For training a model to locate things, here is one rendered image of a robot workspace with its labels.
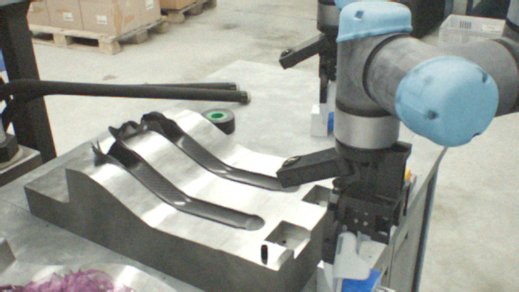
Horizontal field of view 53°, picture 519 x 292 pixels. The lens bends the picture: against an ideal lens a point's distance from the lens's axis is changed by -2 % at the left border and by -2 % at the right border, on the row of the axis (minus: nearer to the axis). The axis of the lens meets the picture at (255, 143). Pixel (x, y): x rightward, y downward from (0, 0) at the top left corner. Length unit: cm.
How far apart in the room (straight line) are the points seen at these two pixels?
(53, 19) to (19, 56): 362
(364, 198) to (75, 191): 45
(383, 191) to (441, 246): 160
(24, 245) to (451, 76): 71
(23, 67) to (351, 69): 105
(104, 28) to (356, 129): 417
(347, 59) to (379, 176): 15
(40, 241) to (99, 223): 12
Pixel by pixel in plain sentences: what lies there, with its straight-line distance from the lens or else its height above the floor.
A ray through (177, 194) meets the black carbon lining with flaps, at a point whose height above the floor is 89.
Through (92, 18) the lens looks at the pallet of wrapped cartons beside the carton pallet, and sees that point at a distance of 473.
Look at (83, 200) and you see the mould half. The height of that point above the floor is 88.
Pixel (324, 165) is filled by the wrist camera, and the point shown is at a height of 101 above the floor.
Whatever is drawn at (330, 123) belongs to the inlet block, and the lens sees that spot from 116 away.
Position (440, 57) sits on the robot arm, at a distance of 48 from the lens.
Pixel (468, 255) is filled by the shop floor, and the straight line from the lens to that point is 221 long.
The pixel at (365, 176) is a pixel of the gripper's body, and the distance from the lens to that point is 63.
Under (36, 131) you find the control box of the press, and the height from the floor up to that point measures 73.
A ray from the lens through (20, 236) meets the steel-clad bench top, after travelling 96.
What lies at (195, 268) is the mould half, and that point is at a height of 84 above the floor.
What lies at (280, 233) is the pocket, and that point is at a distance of 76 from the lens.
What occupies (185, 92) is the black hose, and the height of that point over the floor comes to 86.
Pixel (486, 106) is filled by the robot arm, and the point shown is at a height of 115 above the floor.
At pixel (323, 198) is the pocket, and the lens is 84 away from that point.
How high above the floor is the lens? 133
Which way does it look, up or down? 27 degrees down
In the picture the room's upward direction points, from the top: 2 degrees counter-clockwise
